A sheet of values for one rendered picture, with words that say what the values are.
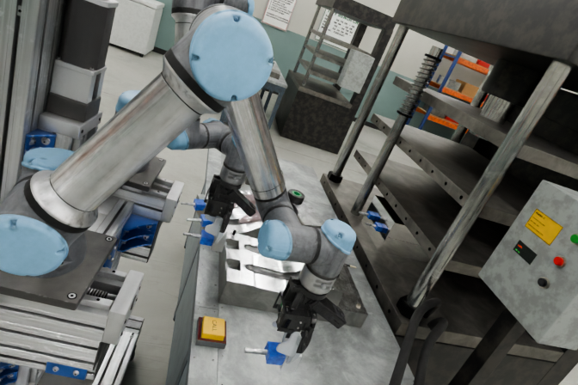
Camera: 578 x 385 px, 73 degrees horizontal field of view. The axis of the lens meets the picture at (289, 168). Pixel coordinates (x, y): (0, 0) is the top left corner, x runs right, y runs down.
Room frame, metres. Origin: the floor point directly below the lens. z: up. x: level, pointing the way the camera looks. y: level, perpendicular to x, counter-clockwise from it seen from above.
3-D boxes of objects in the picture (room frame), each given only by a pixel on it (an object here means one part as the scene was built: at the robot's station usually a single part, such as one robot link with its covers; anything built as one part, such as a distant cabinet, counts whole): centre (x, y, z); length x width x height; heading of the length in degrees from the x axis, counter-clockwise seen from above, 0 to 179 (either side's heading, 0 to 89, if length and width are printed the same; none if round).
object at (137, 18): (6.91, 3.93, 0.47); 1.52 x 0.77 x 0.94; 105
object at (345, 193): (1.98, -0.82, 0.76); 1.30 x 0.84 x 0.06; 17
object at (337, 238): (0.72, -0.14, 1.25); 0.09 x 0.08 x 0.11; 114
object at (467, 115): (2.00, -0.88, 1.52); 1.10 x 0.70 x 0.05; 17
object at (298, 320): (0.72, -0.14, 1.09); 0.09 x 0.08 x 0.12; 109
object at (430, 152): (1.99, -0.87, 1.27); 1.10 x 0.74 x 0.05; 17
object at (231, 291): (1.15, -0.16, 0.87); 0.50 x 0.26 x 0.14; 107
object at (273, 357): (0.72, -0.13, 0.93); 0.13 x 0.05 x 0.05; 109
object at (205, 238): (1.05, 0.17, 0.93); 0.13 x 0.05 x 0.05; 110
